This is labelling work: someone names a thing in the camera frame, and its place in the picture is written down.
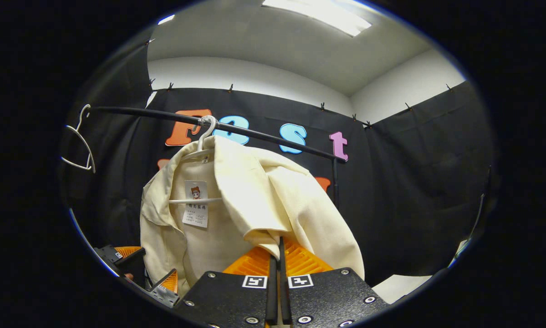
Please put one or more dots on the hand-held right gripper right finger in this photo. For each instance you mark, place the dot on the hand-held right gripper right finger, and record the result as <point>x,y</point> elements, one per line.
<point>285,296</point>

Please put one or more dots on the cream collared shirt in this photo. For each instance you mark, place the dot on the cream collared shirt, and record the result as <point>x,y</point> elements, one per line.
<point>263,196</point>

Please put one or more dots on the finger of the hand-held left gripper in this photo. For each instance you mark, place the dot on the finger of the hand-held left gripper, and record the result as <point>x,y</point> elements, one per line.
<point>134,264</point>
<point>162,281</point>

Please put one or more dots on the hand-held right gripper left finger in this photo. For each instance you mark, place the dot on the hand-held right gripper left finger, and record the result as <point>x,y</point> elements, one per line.
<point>272,291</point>

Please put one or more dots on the ceiling light panel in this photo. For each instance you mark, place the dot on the ceiling light panel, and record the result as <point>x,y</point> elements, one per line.
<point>318,13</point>

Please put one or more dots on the black clothes rack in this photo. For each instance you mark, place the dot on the black clothes rack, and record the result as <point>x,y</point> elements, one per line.
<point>154,114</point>

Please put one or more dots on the white clothes hanger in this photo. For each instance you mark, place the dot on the white clothes hanger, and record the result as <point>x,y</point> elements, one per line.
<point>175,201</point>
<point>77,164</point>

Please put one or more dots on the black backdrop cloth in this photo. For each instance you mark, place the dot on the black backdrop cloth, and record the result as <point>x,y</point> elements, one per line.
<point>414,182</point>

